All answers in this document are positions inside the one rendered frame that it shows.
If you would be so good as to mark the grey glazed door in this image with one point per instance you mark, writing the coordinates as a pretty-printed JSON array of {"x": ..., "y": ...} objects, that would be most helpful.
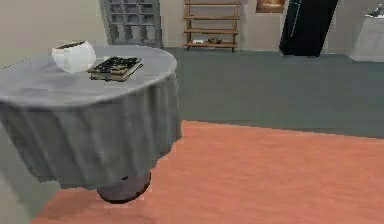
[{"x": 133, "y": 21}]

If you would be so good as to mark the white counter cabinet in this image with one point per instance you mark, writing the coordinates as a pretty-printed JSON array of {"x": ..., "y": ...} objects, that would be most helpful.
[{"x": 368, "y": 38}]

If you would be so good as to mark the white pot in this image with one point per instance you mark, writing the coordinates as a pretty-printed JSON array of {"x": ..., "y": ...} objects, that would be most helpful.
[{"x": 74, "y": 56}]

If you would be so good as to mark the dark faucet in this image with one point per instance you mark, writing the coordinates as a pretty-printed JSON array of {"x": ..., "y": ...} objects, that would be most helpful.
[{"x": 378, "y": 10}]

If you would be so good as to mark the small brown object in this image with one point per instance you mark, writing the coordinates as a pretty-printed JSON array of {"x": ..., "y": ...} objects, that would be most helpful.
[{"x": 215, "y": 40}]

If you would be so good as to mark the framed brown picture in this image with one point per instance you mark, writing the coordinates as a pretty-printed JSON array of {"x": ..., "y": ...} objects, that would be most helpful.
[{"x": 270, "y": 5}]

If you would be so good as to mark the black fridge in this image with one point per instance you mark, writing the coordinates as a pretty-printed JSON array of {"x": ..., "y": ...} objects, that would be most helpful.
[{"x": 308, "y": 28}]

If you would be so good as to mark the round table with grey cloth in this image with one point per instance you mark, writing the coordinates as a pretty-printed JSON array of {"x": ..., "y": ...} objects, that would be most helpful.
[{"x": 83, "y": 133}]

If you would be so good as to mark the small white object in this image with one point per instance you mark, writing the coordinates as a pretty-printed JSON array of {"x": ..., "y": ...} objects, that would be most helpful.
[{"x": 198, "y": 41}]

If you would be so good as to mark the wooden shelf rack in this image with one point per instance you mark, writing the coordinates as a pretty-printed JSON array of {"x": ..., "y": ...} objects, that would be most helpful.
[{"x": 212, "y": 30}]

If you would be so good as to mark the dark book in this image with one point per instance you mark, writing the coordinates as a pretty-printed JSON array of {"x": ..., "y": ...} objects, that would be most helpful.
[{"x": 115, "y": 67}]

